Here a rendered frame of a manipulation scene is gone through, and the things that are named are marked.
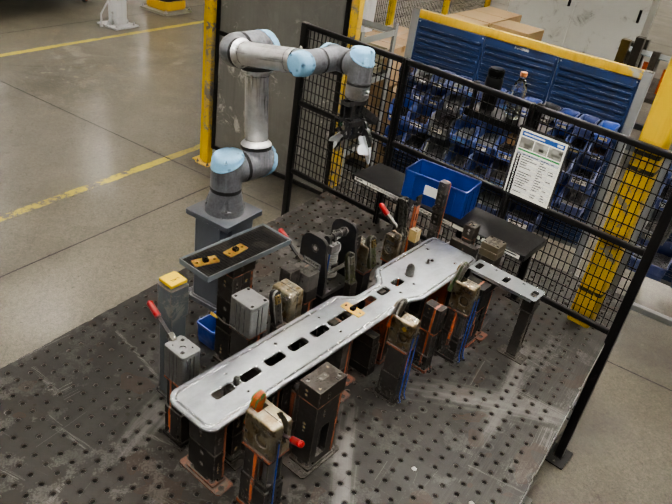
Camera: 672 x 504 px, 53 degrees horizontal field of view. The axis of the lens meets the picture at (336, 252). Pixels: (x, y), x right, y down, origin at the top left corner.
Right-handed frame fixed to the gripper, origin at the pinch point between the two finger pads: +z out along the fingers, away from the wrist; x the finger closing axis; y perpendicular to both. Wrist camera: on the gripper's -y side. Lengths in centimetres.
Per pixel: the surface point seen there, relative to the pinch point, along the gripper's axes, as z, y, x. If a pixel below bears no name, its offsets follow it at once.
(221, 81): 68, -156, -255
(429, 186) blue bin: 33, -71, -11
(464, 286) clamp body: 43, -30, 36
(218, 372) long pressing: 48, 64, 14
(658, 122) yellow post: -16, -96, 62
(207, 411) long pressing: 48, 75, 24
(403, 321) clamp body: 44, 5, 35
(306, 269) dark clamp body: 39.1, 14.0, -1.3
